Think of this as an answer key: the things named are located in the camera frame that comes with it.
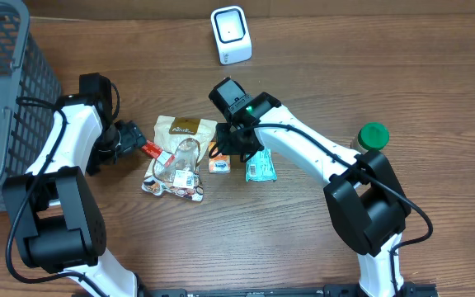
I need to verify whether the grey plastic mesh basket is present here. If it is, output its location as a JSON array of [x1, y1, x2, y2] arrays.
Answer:
[[0, 0, 62, 211]]

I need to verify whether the white snack bag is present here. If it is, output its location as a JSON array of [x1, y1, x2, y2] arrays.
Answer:
[[142, 115, 217, 202]]

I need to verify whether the green lidded jar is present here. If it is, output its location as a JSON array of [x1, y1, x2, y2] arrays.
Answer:
[[350, 122, 390, 153]]

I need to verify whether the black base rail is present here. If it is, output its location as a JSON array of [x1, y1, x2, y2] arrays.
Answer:
[[142, 282, 439, 297]]

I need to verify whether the white barcode scanner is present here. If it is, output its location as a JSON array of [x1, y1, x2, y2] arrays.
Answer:
[[210, 5, 252, 65]]

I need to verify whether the red snack packet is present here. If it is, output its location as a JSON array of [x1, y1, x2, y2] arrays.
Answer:
[[141, 140, 175, 167]]

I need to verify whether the teal snack pouch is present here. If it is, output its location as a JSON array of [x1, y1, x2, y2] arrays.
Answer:
[[245, 148, 277, 182]]

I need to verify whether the small orange box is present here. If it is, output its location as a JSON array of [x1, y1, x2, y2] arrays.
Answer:
[[209, 154, 231, 174]]

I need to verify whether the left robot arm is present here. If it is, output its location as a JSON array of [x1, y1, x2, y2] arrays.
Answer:
[[2, 73, 149, 296]]

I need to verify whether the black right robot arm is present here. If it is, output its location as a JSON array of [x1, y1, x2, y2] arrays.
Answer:
[[209, 78, 411, 296]]

